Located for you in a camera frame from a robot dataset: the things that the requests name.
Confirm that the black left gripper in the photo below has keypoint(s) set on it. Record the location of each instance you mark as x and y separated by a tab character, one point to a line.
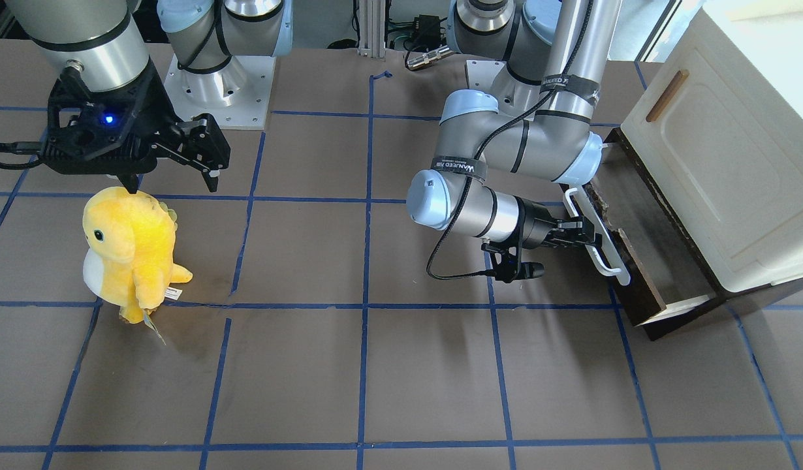
536	220

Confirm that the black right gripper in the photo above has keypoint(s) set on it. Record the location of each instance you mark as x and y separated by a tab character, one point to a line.
158	109

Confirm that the dark wooden drawer cabinet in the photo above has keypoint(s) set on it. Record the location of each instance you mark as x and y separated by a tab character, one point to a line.
671	283

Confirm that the white drawer handle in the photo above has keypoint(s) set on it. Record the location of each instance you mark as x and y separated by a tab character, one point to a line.
605	257

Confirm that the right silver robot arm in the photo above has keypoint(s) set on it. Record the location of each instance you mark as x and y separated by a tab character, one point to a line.
102	40

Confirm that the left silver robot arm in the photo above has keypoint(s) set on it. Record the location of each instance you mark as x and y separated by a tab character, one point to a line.
534	120

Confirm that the yellow plush dinosaur toy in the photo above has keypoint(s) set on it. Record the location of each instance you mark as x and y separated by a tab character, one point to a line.
130	262

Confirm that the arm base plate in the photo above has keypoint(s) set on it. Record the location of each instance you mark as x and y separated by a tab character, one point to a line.
492	77
236	96

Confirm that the aluminium frame post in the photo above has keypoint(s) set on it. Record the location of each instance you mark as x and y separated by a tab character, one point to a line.
371	17

